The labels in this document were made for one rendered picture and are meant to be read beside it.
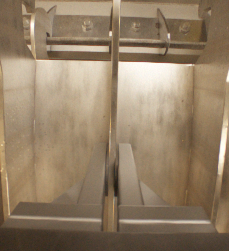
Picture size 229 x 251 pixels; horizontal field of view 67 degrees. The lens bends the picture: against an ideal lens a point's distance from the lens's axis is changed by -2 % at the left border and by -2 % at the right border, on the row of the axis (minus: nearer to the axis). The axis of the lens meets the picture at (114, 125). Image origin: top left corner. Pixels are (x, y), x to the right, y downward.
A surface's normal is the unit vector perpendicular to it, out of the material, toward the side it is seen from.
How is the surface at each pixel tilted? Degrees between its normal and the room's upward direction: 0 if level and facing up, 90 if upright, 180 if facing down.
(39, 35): 90
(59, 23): 29
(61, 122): 13
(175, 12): 34
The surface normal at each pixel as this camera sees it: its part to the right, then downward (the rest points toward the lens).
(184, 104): 0.00, 0.04
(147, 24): 0.01, -0.22
